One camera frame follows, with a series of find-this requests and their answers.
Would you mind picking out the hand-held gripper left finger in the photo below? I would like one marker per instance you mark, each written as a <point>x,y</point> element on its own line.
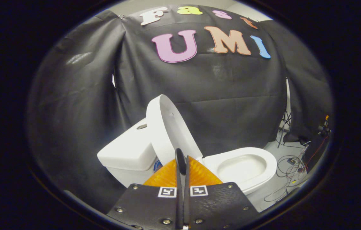
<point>145,204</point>

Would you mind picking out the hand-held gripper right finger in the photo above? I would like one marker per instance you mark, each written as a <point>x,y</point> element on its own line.
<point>218,204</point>

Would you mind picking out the white toilet lid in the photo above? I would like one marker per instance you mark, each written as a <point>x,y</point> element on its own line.
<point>167,127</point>

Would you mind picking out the white ceramic toilet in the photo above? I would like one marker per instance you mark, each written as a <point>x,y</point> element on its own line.
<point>129,153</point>

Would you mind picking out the black power adapter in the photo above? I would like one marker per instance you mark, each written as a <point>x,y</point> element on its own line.
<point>291,161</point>

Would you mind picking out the black tripod stand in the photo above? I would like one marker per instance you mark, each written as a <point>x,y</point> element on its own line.
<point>285,119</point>

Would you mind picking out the black backdrop cloth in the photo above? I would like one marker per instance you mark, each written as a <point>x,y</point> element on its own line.
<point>231,95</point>

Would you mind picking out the orange and black device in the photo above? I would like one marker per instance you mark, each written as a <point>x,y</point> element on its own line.
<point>325,129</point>

